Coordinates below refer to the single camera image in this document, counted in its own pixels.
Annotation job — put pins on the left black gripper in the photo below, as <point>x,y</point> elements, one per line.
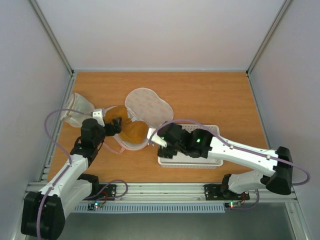
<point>117,126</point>

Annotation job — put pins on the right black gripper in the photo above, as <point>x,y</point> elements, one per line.
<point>166,138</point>

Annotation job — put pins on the white perforated plastic basket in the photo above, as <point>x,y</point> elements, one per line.
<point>182,161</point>

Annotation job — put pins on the orange brown bra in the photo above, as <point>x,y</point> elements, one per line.
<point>133,132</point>

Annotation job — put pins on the floral mesh laundry bag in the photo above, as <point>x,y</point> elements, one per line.
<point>143,104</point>

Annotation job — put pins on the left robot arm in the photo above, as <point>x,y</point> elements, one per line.
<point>45,211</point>

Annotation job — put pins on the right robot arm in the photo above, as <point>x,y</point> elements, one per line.
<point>270,169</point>

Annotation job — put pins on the white round mesh bag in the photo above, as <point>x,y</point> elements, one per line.
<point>78,110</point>

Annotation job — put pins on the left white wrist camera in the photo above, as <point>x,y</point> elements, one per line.
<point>99,114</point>

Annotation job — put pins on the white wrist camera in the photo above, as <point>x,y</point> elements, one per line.
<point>99,114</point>
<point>153,138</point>

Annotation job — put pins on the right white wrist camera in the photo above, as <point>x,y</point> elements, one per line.
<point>153,138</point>

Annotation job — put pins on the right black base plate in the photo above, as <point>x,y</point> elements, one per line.
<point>217,192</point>

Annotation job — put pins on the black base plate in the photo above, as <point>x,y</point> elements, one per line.
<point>107,193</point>
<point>217,192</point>

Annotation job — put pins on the grey slotted cable duct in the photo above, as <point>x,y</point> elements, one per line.
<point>150,208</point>

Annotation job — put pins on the aluminium front rail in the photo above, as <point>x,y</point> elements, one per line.
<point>176,193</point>

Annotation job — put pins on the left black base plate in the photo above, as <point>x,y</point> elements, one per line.
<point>107,193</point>

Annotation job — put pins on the left aluminium frame post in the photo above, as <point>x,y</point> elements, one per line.
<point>38,11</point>

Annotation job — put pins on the aluminium frame post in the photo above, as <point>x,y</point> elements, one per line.
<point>269,34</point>
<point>38,11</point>

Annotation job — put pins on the right aluminium frame post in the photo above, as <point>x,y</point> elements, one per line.
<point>269,34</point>

